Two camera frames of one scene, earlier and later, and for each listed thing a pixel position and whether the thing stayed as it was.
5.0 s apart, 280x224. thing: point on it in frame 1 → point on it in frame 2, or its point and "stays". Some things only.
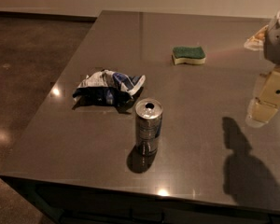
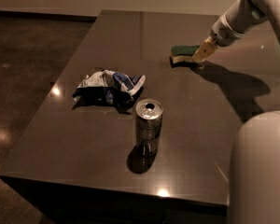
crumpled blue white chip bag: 108,88 stays
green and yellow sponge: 190,55 stays
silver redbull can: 148,115 stays
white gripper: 278,44 → 220,34
